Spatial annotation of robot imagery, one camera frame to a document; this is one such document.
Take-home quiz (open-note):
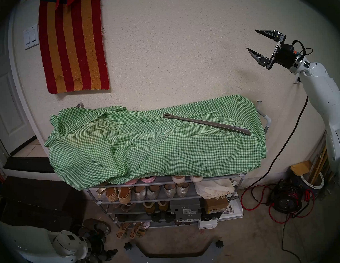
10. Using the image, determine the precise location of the grey Vionic shoe box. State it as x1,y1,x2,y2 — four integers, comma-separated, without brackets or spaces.
173,211,202,223
170,198,201,213

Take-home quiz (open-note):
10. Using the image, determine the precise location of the dark bucket with white rim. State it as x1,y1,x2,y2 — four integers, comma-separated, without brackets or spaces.
299,170,325,200

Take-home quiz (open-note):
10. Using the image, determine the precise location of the small white box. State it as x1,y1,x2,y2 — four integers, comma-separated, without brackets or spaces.
198,218,218,230

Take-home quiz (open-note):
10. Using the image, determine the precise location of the black curved base handle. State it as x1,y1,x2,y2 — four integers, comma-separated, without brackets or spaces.
135,239,216,259

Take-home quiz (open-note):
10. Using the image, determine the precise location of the green white gingham cloth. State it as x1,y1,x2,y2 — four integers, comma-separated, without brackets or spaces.
43,94,269,192

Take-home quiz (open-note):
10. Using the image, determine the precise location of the grey robot base platform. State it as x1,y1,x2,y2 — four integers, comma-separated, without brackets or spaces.
125,242,224,263

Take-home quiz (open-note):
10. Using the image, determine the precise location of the yellow wooden stick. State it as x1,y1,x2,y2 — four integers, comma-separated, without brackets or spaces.
309,147,329,185

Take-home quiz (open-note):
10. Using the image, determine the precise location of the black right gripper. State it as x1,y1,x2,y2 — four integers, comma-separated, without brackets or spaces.
246,28,298,72

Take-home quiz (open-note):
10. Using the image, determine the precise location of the brown clog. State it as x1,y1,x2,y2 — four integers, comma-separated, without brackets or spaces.
83,218,111,236

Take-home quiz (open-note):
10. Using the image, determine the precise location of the silver flat shoe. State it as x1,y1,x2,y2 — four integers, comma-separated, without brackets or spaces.
146,185,161,200
163,184,177,199
176,183,190,198
132,186,147,201

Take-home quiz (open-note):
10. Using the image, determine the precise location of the thin black floor cable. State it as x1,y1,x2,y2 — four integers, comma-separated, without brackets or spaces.
281,218,304,263

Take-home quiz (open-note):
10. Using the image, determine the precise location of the tan strappy sandal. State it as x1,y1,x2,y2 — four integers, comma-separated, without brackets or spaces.
130,222,146,239
116,222,130,239

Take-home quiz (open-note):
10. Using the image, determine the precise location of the dark brown trunk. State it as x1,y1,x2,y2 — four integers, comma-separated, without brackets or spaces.
0,173,88,236

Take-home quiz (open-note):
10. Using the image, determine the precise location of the black shoe box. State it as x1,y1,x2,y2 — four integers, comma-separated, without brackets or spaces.
201,212,222,221

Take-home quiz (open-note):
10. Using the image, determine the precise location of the brown cardboard box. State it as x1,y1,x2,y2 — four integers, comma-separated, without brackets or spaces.
203,197,230,214

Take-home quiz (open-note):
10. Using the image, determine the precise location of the grey metal shoe rack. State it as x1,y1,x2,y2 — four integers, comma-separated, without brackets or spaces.
75,96,275,232

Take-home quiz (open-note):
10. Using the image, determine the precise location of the cream cloth bag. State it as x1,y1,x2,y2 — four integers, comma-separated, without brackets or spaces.
194,178,236,200

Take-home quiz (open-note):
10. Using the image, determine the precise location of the tan espadrille sandal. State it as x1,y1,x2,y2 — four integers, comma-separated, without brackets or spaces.
118,187,132,204
96,187,119,203

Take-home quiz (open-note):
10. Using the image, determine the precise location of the black door step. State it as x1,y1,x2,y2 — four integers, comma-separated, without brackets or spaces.
3,155,56,175

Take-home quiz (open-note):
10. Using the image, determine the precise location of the flat white labelled box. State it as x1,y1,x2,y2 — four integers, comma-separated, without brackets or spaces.
218,195,244,221

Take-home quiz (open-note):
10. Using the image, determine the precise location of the long grey metal shoehorn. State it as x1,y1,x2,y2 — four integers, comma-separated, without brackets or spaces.
163,110,252,139

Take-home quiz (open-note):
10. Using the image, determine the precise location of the white light switch plate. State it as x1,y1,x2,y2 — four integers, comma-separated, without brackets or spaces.
23,24,40,50

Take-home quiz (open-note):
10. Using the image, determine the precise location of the yellow cardboard box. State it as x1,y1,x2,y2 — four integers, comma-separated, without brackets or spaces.
291,160,313,176

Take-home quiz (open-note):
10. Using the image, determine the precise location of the red yellow striped wall rug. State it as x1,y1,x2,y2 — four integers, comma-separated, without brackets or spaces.
38,0,110,95

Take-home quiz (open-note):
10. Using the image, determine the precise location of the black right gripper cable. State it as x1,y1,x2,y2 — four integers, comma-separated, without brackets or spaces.
291,39,314,60

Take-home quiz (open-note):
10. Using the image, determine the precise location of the brown strap sandal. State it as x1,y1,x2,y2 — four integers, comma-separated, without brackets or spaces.
113,203,134,213

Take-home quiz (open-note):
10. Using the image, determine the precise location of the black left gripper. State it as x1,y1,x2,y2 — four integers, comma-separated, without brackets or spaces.
86,236,108,263

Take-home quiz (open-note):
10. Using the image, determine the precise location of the red cable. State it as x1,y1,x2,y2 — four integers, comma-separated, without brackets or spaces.
240,183,316,225

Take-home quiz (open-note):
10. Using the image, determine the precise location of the black cable reel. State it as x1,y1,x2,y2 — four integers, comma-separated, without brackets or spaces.
268,178,306,215

